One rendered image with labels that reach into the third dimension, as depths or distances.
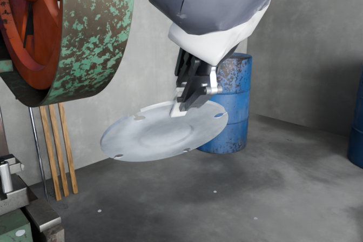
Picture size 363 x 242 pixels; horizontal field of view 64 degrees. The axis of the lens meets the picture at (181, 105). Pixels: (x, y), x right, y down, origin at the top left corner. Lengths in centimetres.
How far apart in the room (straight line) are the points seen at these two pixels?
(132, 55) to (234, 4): 245
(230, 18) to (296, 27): 339
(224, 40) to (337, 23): 317
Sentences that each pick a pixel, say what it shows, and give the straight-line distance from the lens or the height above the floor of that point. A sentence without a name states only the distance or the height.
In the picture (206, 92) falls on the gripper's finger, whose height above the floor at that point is 109.
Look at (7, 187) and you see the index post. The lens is 102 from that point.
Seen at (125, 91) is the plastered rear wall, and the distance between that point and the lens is 267.
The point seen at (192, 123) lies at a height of 97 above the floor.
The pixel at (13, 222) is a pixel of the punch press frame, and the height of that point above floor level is 65.
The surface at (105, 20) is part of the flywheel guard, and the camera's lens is 75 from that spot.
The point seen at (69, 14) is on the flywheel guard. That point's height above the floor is 120.
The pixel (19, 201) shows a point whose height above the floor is 67.
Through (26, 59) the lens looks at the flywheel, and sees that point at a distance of 119.
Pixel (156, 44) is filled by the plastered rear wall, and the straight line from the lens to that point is 283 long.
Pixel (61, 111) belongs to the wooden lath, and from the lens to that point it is 213.
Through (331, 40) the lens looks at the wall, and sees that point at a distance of 349.
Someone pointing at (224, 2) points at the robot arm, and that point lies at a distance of 23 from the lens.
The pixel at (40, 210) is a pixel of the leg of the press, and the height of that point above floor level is 64.
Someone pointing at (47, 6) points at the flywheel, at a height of 123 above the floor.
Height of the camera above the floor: 119
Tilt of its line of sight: 16 degrees down
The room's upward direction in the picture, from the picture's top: straight up
